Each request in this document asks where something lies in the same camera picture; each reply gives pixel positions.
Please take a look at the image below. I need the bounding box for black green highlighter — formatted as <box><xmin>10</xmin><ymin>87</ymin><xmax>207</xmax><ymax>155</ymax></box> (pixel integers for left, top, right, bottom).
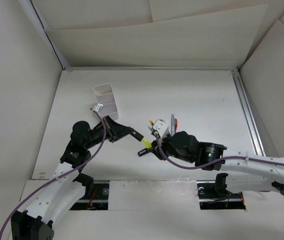
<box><xmin>137</xmin><ymin>148</ymin><xmax>150</xmax><ymax>157</ymax></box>

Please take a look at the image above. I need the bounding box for black yellow highlighter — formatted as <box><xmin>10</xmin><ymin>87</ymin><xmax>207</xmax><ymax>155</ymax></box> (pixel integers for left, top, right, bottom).
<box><xmin>130</xmin><ymin>130</ymin><xmax>144</xmax><ymax>142</ymax></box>

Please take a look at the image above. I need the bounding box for yellow highlighter cap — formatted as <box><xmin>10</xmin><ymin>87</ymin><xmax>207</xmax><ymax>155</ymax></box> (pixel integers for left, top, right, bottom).
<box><xmin>143</xmin><ymin>139</ymin><xmax>152</xmax><ymax>149</ymax></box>

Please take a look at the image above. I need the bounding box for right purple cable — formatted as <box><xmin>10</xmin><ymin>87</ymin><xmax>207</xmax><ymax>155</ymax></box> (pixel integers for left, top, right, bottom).
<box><xmin>154</xmin><ymin>132</ymin><xmax>284</xmax><ymax>172</ymax></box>

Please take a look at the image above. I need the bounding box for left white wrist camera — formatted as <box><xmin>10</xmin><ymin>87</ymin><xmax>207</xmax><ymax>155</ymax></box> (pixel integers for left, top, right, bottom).
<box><xmin>91</xmin><ymin>103</ymin><xmax>104</xmax><ymax>114</ymax></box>

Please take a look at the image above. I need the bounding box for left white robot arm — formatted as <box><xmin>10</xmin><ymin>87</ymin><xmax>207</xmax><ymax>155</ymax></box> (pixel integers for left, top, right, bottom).
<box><xmin>10</xmin><ymin>116</ymin><xmax>143</xmax><ymax>240</ymax></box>

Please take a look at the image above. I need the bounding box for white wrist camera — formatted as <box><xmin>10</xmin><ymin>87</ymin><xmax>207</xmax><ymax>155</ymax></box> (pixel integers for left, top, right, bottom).
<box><xmin>151</xmin><ymin>119</ymin><xmax>169</xmax><ymax>139</ymax></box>
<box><xmin>91</xmin><ymin>103</ymin><xmax>104</xmax><ymax>114</ymax></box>

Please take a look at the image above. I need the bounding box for white three-compartment organizer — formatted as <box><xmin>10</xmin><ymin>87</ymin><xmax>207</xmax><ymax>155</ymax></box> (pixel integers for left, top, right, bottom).
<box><xmin>93</xmin><ymin>83</ymin><xmax>119</xmax><ymax>120</ymax></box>

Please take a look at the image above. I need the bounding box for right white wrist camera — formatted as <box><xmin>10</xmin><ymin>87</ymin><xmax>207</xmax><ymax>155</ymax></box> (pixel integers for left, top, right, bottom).
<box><xmin>151</xmin><ymin>119</ymin><xmax>169</xmax><ymax>139</ymax></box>

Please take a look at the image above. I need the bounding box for light blue mechanical pencil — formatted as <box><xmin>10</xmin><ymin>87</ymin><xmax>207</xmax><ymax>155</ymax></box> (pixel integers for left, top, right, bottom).
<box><xmin>170</xmin><ymin>114</ymin><xmax>176</xmax><ymax>136</ymax></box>

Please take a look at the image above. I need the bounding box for aluminium rail right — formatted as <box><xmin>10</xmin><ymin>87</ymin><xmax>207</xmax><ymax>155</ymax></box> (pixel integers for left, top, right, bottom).
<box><xmin>231</xmin><ymin>68</ymin><xmax>265</xmax><ymax>156</ymax></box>

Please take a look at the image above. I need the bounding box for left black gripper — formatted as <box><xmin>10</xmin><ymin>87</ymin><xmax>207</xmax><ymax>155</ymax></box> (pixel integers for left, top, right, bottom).
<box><xmin>84</xmin><ymin>115</ymin><xmax>134</xmax><ymax>150</ymax></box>

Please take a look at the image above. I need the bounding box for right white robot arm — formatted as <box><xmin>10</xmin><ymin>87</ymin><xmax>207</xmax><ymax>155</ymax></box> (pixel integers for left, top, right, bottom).
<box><xmin>150</xmin><ymin>131</ymin><xmax>284</xmax><ymax>197</ymax></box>

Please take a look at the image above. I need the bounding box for clear red pen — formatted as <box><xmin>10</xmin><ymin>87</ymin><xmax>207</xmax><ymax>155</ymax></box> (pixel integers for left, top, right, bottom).
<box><xmin>174</xmin><ymin>118</ymin><xmax>178</xmax><ymax>134</ymax></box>

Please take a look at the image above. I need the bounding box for purple cable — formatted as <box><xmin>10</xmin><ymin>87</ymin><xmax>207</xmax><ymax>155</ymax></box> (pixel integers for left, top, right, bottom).
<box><xmin>154</xmin><ymin>132</ymin><xmax>284</xmax><ymax>172</ymax></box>
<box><xmin>0</xmin><ymin>109</ymin><xmax>107</xmax><ymax>240</ymax></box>

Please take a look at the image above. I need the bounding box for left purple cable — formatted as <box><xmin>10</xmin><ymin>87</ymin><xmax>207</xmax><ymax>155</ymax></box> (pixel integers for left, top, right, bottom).
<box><xmin>0</xmin><ymin>109</ymin><xmax>107</xmax><ymax>240</ymax></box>

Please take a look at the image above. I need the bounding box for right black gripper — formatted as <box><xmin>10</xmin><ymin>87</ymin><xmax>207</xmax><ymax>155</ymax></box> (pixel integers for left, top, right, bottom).
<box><xmin>147</xmin><ymin>132</ymin><xmax>195</xmax><ymax>164</ymax></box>

